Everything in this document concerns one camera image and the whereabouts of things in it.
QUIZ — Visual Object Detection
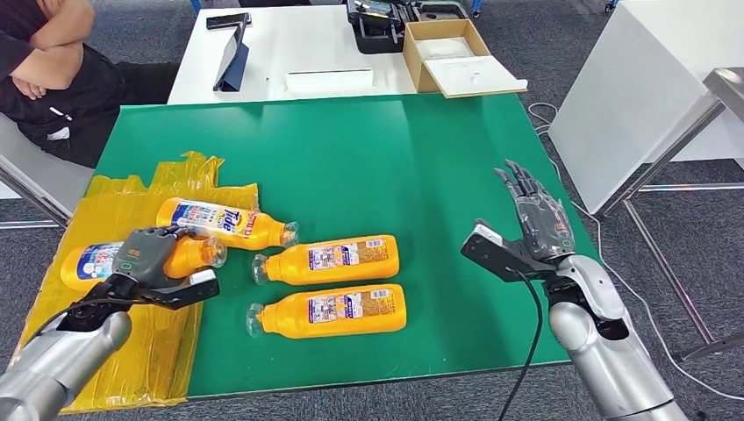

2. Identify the person's left hand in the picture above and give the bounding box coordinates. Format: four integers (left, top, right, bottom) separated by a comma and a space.
11, 74, 47, 100

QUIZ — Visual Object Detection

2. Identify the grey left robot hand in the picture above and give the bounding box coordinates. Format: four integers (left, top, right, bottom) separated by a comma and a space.
110, 226, 196, 289

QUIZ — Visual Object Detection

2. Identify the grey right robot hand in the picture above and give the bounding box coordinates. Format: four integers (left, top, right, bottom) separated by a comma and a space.
492, 160, 576, 262

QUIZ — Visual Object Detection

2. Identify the orange detergent bottle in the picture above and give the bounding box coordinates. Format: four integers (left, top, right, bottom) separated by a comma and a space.
155, 197, 300, 251
245, 283, 408, 340
60, 235, 228, 293
251, 234, 401, 287

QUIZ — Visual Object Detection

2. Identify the person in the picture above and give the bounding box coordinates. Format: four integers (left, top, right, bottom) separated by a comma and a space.
0, 0, 178, 169

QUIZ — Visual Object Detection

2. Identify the grey steel bench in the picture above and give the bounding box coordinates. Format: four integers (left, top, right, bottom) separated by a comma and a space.
0, 113, 94, 229

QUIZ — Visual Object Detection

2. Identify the yellow plastic sheet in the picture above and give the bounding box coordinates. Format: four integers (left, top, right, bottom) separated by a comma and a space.
14, 152, 261, 415

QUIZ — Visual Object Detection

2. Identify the white cabinet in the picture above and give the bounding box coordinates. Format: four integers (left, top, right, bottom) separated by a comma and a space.
547, 0, 744, 216

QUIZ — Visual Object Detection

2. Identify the white box lid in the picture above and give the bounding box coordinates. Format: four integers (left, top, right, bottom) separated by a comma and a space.
423, 54, 529, 99

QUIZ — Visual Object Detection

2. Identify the green table mat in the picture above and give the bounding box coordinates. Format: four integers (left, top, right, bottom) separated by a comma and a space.
96, 94, 600, 401

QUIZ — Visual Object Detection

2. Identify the tablet in dark case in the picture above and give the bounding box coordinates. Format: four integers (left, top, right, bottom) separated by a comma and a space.
211, 14, 251, 93

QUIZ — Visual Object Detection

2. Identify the white foam insert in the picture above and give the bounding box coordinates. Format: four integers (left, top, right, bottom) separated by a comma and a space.
414, 37, 473, 61

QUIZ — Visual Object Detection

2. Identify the cardboard box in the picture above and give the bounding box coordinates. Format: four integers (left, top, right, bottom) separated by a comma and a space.
402, 18, 492, 94

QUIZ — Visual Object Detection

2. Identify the black phone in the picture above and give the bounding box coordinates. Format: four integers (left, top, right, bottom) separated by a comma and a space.
205, 12, 252, 30

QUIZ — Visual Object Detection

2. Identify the flat white box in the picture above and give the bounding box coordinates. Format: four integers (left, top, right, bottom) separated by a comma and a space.
283, 68, 375, 97

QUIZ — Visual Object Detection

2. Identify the black tool case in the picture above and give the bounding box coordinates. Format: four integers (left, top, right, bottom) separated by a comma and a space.
347, 0, 469, 55

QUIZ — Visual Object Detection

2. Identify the white desk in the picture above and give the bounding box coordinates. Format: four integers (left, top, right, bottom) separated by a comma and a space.
167, 5, 419, 106

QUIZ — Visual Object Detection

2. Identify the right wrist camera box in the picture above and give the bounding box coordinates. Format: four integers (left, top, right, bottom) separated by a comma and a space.
460, 219, 559, 285

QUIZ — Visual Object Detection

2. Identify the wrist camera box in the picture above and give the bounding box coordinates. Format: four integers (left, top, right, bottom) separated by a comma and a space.
133, 268, 221, 310
460, 219, 559, 285

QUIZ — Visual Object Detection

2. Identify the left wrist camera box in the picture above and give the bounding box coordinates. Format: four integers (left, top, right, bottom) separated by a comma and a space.
133, 268, 221, 310

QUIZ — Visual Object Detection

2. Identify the white floor cable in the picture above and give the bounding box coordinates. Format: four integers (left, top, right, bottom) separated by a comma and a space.
527, 103, 744, 403

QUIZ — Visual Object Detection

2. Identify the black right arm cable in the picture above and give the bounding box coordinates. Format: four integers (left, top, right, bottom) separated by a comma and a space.
497, 268, 545, 421

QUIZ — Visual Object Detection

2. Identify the steel frame table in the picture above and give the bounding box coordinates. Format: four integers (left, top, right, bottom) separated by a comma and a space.
598, 67, 744, 362

